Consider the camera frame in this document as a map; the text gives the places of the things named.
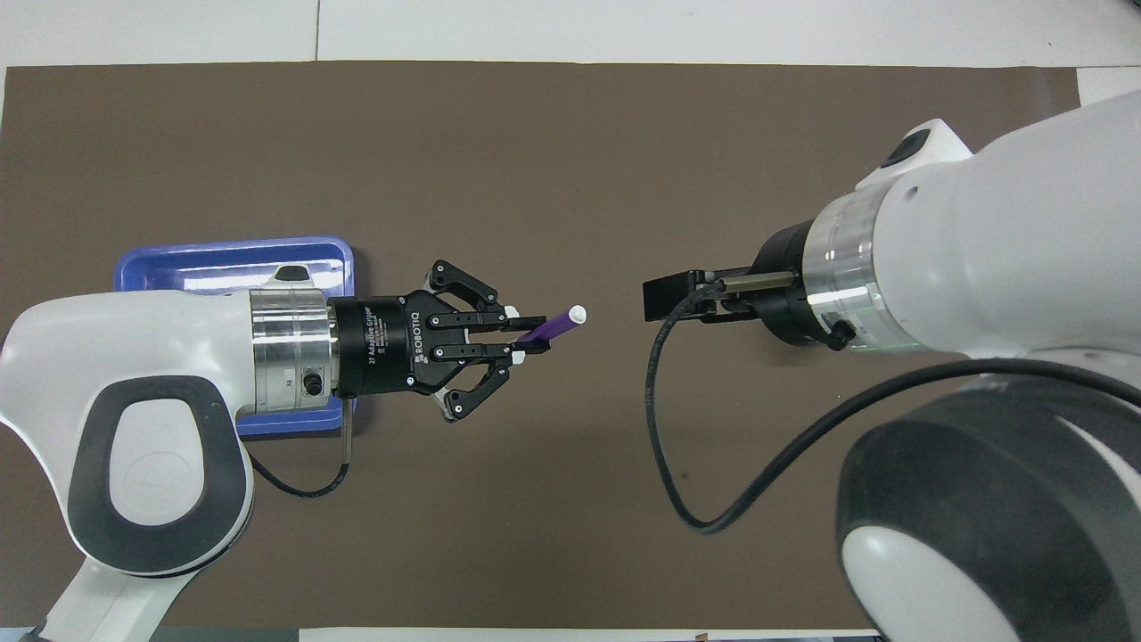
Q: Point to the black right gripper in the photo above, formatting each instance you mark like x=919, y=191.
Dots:
x=789, y=308

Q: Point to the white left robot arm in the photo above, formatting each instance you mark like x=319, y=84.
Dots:
x=134, y=339

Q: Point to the blue plastic tray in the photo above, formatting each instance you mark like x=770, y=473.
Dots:
x=178, y=259

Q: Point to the purple marker pen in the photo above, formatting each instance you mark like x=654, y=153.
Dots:
x=560, y=323

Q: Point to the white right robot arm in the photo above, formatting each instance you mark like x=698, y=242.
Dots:
x=980, y=250

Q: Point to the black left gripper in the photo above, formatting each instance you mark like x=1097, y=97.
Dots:
x=383, y=343

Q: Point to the brown table mat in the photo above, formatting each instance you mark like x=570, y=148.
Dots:
x=570, y=160

